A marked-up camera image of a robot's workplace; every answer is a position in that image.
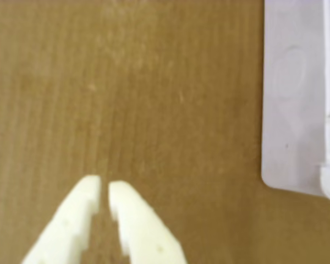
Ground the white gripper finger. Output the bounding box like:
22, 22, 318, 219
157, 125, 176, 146
108, 180, 188, 264
21, 175, 102, 264

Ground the grey plastic box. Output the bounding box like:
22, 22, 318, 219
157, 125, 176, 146
261, 0, 330, 204

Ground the brown cardboard sheet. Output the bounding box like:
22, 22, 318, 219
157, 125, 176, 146
0, 0, 330, 264

